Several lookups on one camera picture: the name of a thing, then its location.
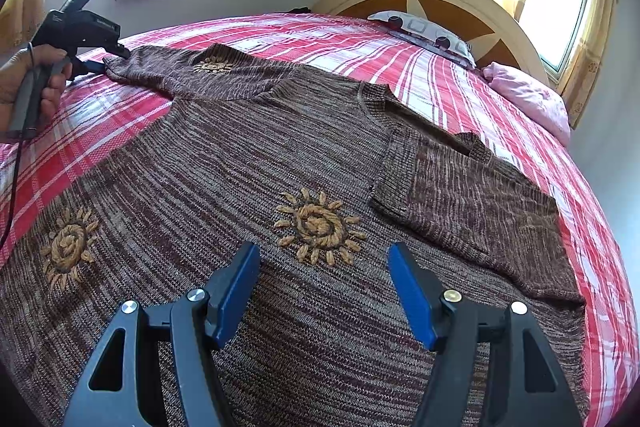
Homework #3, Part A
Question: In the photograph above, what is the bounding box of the left hand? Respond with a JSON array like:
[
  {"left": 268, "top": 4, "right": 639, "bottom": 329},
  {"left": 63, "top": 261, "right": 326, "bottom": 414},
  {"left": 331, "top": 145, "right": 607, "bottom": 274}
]
[{"left": 1, "top": 44, "right": 72, "bottom": 143}]

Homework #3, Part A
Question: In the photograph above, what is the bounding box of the brown knit sweater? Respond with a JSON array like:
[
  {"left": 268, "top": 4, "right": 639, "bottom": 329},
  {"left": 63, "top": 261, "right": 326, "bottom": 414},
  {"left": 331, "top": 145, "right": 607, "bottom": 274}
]
[{"left": 1, "top": 44, "right": 589, "bottom": 426}]

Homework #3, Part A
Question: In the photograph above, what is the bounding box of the white patterned pillow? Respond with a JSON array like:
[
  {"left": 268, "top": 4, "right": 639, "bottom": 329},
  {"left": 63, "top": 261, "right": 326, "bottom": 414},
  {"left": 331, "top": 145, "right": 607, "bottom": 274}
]
[{"left": 368, "top": 11, "right": 476, "bottom": 70}]

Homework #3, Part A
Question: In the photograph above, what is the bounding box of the cream wooden headboard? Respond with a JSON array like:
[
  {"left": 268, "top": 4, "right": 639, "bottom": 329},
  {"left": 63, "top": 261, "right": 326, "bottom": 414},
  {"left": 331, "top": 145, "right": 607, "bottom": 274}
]
[{"left": 311, "top": 0, "right": 551, "bottom": 87}]

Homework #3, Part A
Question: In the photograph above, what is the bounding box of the red plaid bed sheet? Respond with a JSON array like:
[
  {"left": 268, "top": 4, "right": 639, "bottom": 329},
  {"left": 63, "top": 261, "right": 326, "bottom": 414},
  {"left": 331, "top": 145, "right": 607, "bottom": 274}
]
[{"left": 1, "top": 13, "right": 639, "bottom": 426}]

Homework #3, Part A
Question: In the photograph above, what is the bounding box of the yellow curtain far right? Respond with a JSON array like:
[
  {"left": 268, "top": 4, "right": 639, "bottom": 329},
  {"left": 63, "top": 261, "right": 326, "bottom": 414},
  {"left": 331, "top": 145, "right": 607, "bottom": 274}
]
[{"left": 558, "top": 0, "right": 617, "bottom": 129}]

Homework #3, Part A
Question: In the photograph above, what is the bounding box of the black object beside bed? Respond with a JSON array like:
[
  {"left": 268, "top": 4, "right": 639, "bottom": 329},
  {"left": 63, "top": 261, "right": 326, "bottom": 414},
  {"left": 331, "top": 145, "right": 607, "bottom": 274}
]
[{"left": 288, "top": 6, "right": 313, "bottom": 14}]

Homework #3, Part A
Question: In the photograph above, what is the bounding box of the pink pillow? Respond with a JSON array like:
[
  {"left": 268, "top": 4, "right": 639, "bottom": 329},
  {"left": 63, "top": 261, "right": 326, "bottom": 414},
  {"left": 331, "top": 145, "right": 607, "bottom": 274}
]
[{"left": 483, "top": 62, "right": 572, "bottom": 147}]

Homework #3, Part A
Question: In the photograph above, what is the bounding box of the yellow curtain side window left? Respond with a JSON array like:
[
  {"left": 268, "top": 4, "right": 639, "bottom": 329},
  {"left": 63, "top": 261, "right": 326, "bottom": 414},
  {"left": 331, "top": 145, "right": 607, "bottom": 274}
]
[{"left": 0, "top": 0, "right": 44, "bottom": 54}]

